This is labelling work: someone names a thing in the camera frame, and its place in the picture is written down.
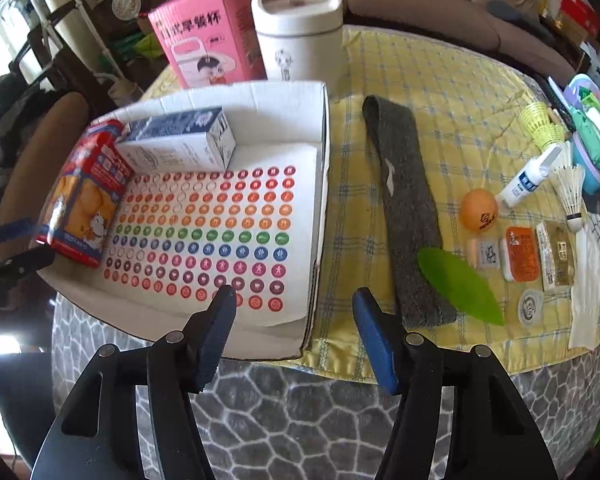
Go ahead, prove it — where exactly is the round creamer cup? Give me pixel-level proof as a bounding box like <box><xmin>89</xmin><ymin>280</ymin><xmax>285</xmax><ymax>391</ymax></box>
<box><xmin>517</xmin><ymin>289</ymin><xmax>546</xmax><ymax>322</ymax></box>

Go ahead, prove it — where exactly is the brown chair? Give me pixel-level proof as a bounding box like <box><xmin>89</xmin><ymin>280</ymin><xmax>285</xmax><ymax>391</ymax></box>
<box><xmin>0</xmin><ymin>90</ymin><xmax>91</xmax><ymax>262</ymax></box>

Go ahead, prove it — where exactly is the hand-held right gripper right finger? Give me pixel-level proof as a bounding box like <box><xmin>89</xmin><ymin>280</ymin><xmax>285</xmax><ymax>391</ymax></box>
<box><xmin>351</xmin><ymin>287</ymin><xmax>558</xmax><ymax>480</ymax></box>

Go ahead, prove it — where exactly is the white glove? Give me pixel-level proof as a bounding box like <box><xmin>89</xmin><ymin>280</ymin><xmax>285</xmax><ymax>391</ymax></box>
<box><xmin>568</xmin><ymin>224</ymin><xmax>600</xmax><ymax>351</ymax></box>

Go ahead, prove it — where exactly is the yellow checked cloth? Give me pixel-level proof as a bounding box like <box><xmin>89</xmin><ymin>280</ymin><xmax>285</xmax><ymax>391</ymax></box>
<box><xmin>144</xmin><ymin>25</ymin><xmax>600</xmax><ymax>377</ymax></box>

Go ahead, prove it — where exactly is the pink printed box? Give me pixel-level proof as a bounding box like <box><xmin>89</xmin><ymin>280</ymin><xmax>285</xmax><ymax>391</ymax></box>
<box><xmin>147</xmin><ymin>0</ymin><xmax>269</xmax><ymax>89</ymax></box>

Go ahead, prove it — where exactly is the red box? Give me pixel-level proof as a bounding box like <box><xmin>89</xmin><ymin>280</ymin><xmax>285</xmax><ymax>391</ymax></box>
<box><xmin>559</xmin><ymin>0</ymin><xmax>600</xmax><ymax>34</ymax></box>

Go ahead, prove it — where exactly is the white coat rack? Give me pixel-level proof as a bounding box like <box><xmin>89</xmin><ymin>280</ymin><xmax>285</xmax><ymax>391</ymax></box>
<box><xmin>22</xmin><ymin>0</ymin><xmax>126</xmax><ymax>83</ymax></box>

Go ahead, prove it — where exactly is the blue red biscuit tin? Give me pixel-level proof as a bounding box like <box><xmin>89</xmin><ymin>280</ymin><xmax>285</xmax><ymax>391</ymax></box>
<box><xmin>34</xmin><ymin>119</ymin><xmax>136</xmax><ymax>267</ymax></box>

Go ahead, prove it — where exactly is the grey neck pillow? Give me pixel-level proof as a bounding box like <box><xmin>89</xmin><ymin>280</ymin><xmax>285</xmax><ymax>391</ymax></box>
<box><xmin>485</xmin><ymin>0</ymin><xmax>556</xmax><ymax>44</ymax></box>

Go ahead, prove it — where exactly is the blue bowl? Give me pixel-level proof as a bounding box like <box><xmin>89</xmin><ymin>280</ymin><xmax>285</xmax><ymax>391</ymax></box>
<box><xmin>572</xmin><ymin>135</ymin><xmax>600</xmax><ymax>197</ymax></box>

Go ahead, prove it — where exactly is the gold packet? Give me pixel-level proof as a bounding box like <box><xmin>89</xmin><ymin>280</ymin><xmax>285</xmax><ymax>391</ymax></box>
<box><xmin>535</xmin><ymin>219</ymin><xmax>579</xmax><ymax>292</ymax></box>

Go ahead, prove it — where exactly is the white lidded food jar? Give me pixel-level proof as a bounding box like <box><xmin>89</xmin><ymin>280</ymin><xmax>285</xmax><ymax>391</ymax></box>
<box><xmin>251</xmin><ymin>0</ymin><xmax>344</xmax><ymax>84</ymax></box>

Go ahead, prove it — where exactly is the green leaf-shaped dish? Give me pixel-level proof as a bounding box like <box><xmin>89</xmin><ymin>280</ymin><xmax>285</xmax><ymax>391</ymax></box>
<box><xmin>416</xmin><ymin>247</ymin><xmax>506</xmax><ymax>327</ymax></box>

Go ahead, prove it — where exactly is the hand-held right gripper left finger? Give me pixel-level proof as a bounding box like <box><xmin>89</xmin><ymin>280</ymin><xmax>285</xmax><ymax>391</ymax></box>
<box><xmin>30</xmin><ymin>285</ymin><xmax>239</xmax><ymax>480</ymax></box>

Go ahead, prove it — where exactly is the white milk carton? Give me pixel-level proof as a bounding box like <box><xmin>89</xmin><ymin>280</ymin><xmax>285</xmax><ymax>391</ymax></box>
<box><xmin>114</xmin><ymin>106</ymin><xmax>238</xmax><ymax>172</ymax></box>

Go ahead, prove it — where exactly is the colourful sticker sheet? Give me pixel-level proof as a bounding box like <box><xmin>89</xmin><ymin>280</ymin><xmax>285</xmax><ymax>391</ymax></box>
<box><xmin>102</xmin><ymin>142</ymin><xmax>319</xmax><ymax>327</ymax></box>

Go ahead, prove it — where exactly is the grey headband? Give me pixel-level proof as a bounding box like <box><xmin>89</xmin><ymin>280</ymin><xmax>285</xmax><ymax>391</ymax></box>
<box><xmin>362</xmin><ymin>94</ymin><xmax>459</xmax><ymax>331</ymax></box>

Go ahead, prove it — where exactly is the small printed packet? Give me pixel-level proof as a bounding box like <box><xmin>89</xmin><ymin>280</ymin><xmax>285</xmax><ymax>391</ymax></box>
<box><xmin>467</xmin><ymin>237</ymin><xmax>504</xmax><ymax>269</ymax></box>

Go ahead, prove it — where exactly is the small white bottle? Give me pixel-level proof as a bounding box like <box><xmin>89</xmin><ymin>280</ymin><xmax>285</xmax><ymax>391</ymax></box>
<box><xmin>497</xmin><ymin>147</ymin><xmax>564</xmax><ymax>209</ymax></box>

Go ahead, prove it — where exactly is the remote control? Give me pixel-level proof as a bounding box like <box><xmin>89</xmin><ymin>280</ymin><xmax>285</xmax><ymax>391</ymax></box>
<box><xmin>547</xmin><ymin>75</ymin><xmax>581</xmax><ymax>126</ymax></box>

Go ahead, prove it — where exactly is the grey patterned blanket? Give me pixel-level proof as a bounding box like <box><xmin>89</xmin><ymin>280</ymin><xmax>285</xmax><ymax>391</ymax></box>
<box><xmin>52</xmin><ymin>294</ymin><xmax>600</xmax><ymax>480</ymax></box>

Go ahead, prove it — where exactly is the purple basket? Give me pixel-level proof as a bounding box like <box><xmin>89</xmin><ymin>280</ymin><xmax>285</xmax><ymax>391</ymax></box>
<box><xmin>564</xmin><ymin>73</ymin><xmax>600</xmax><ymax>111</ymax></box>

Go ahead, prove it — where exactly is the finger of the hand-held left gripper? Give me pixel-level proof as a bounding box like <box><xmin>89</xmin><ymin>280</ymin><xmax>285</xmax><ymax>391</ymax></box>
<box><xmin>0</xmin><ymin>217</ymin><xmax>44</xmax><ymax>251</ymax></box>
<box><xmin>0</xmin><ymin>247</ymin><xmax>56</xmax><ymax>286</ymax></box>

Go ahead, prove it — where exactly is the white cardboard box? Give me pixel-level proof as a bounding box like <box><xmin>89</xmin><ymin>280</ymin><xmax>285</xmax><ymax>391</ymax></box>
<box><xmin>34</xmin><ymin>80</ymin><xmax>331</xmax><ymax>362</ymax></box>

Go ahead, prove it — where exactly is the orange jelly cup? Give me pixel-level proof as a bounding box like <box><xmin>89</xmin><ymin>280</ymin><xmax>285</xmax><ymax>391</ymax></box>
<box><xmin>499</xmin><ymin>226</ymin><xmax>541</xmax><ymax>283</ymax></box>

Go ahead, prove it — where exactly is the orange ping-pong ball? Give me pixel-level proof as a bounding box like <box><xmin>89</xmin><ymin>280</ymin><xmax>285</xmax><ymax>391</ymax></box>
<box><xmin>461</xmin><ymin>188</ymin><xmax>499</xmax><ymax>232</ymax></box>

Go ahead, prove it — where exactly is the green packet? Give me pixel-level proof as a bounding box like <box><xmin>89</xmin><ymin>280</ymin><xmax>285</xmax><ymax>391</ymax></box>
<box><xmin>577</xmin><ymin>109</ymin><xmax>600</xmax><ymax>184</ymax></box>

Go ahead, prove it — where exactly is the yellow shuttlecock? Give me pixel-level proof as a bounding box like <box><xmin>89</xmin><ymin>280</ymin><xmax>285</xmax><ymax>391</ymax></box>
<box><xmin>518</xmin><ymin>101</ymin><xmax>566</xmax><ymax>149</ymax></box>

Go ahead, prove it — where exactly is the round tin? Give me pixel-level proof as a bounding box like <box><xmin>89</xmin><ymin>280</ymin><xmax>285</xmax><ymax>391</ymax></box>
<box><xmin>111</xmin><ymin>0</ymin><xmax>147</xmax><ymax>20</ymax></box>

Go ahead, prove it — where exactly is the white shuttlecock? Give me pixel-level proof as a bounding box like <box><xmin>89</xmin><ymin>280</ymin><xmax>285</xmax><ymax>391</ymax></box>
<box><xmin>551</xmin><ymin>162</ymin><xmax>587</xmax><ymax>234</ymax></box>

